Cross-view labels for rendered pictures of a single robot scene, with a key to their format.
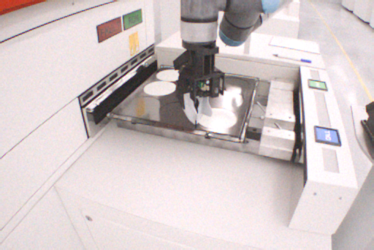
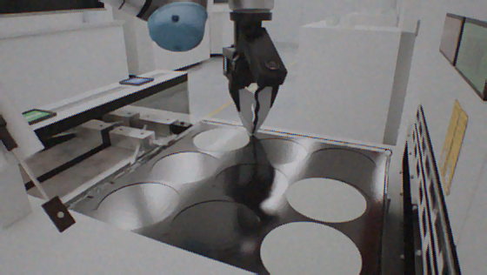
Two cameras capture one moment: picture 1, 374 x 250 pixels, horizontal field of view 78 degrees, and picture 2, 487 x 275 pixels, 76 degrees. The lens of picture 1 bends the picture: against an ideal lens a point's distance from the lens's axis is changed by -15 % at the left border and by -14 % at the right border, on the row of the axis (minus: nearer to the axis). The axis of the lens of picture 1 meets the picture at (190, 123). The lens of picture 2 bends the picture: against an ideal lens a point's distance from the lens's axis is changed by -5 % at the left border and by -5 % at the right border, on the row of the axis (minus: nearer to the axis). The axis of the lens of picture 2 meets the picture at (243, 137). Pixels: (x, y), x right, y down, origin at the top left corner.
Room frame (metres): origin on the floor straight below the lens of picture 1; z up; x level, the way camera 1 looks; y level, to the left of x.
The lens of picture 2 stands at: (1.12, 0.02, 1.14)
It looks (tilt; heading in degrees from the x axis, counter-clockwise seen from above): 23 degrees down; 185
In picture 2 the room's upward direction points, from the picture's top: straight up
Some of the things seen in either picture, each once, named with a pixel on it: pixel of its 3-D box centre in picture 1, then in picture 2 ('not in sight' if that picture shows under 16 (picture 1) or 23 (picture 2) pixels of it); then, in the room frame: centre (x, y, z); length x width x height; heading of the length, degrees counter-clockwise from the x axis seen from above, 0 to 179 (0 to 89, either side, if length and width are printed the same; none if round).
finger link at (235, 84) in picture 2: not in sight; (242, 86); (0.57, -0.03, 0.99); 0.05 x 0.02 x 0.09; 116
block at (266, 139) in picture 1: (277, 137); (158, 124); (0.51, -0.21, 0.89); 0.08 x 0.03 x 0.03; 72
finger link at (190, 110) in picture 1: (192, 112); (256, 106); (0.53, -0.01, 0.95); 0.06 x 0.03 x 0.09; 26
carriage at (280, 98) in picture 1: (279, 115); (103, 170); (0.65, -0.26, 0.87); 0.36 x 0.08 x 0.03; 162
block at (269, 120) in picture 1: (279, 120); (132, 137); (0.58, -0.24, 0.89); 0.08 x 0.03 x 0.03; 72
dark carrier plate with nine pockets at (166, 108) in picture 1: (191, 93); (251, 182); (0.72, 0.00, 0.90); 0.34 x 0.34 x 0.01; 72
